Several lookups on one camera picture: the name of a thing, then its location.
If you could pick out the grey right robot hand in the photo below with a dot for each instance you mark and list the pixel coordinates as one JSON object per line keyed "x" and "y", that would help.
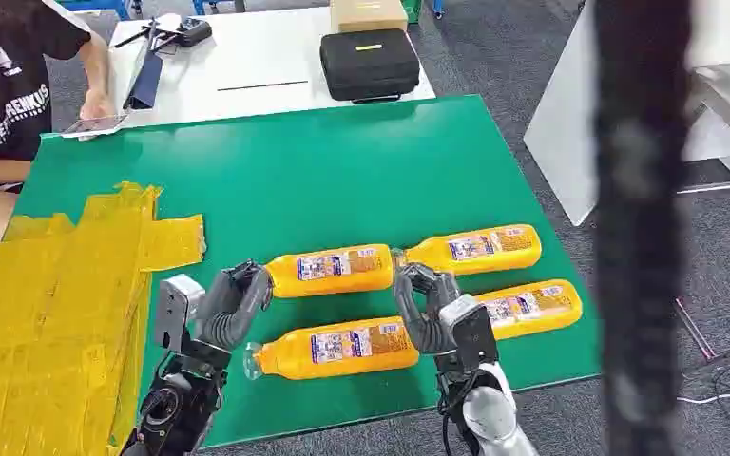
{"x": 418, "y": 315}

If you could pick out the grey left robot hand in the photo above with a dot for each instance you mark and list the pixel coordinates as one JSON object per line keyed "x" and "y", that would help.
{"x": 233, "y": 308}

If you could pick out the orange detergent bottle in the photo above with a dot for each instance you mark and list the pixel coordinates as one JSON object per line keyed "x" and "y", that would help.
{"x": 472, "y": 248}
{"x": 340, "y": 347}
{"x": 333, "y": 270}
{"x": 532, "y": 308}

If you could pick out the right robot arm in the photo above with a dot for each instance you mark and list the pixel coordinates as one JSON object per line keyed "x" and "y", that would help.
{"x": 494, "y": 415}

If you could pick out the green mat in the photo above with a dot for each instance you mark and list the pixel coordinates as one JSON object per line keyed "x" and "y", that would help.
{"x": 340, "y": 176}

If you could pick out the yellow sheet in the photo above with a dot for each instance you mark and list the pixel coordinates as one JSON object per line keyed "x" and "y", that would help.
{"x": 56, "y": 315}

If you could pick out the thin black strip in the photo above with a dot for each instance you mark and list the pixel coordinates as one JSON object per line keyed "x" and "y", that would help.
{"x": 263, "y": 85}

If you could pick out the smartphone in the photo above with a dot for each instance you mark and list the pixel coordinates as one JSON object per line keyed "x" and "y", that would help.
{"x": 94, "y": 124}

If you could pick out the white panel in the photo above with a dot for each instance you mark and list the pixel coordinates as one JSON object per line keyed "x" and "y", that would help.
{"x": 560, "y": 126}

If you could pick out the person's left hand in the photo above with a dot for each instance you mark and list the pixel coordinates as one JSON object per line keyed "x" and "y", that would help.
{"x": 97, "y": 106}

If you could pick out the dark blue folder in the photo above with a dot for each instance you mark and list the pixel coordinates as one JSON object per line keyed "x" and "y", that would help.
{"x": 146, "y": 78}

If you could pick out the white table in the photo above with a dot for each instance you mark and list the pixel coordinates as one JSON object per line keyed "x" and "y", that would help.
{"x": 258, "y": 60}

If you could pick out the black carrying case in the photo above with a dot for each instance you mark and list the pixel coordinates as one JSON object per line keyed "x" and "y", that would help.
{"x": 369, "y": 66}

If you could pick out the black remote controller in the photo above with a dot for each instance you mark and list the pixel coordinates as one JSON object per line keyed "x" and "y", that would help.
{"x": 193, "y": 31}

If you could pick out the black pen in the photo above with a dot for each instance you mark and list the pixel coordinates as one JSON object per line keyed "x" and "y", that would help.
{"x": 132, "y": 38}

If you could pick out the cardboard box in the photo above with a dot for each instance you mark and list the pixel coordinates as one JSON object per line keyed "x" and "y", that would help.
{"x": 368, "y": 14}

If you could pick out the green crate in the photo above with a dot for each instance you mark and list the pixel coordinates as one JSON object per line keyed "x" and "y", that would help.
{"x": 411, "y": 9}

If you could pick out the person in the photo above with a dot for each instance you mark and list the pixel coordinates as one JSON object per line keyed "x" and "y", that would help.
{"x": 6, "y": 88}

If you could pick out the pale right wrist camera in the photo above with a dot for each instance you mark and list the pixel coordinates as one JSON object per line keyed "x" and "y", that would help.
{"x": 472, "y": 333}

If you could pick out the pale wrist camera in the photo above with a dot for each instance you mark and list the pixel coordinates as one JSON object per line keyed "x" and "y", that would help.
{"x": 472, "y": 333}
{"x": 175, "y": 308}

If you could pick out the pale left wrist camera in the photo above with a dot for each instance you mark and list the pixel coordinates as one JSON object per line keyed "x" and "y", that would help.
{"x": 175, "y": 308}

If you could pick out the blue metal frame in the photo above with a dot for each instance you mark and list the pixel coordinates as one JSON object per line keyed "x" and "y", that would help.
{"x": 103, "y": 6}

